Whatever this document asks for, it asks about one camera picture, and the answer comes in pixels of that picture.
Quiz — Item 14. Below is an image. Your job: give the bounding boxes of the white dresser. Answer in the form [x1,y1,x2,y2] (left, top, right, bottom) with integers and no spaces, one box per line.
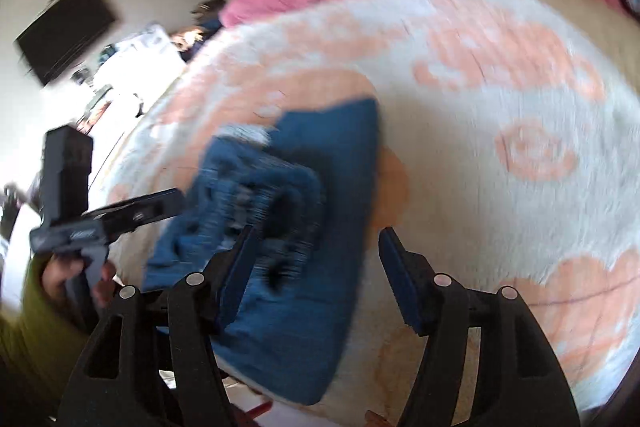
[70,23,187,135]

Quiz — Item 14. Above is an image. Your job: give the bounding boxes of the person's left hand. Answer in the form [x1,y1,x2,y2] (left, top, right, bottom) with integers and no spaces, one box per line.
[41,254,117,308]

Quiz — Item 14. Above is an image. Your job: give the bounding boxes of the pile of dark clothes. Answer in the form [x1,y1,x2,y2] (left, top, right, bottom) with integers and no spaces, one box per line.
[172,0,230,58]

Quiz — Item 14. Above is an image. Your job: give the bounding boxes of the blue pants with lace trim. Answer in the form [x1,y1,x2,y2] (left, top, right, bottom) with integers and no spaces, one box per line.
[142,98,385,407]

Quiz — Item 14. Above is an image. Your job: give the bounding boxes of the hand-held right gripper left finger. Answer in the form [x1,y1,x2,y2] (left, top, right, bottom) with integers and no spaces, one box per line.
[55,223,261,427]

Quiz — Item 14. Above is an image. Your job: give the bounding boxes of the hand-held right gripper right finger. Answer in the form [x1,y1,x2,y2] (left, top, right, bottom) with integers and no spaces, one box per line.
[377,227,581,427]

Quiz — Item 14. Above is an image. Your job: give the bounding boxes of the black wall television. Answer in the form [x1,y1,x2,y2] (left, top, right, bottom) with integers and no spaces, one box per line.
[15,0,119,86]

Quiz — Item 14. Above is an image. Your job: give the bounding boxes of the person's left forearm green sleeve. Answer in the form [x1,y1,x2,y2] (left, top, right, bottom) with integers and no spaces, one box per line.
[0,254,93,415]

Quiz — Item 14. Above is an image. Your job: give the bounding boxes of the peach and white printed blanket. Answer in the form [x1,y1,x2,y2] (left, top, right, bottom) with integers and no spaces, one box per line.
[102,0,640,413]

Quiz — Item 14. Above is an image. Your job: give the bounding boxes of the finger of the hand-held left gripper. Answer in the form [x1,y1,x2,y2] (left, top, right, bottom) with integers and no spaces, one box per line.
[257,252,297,297]
[260,187,326,244]

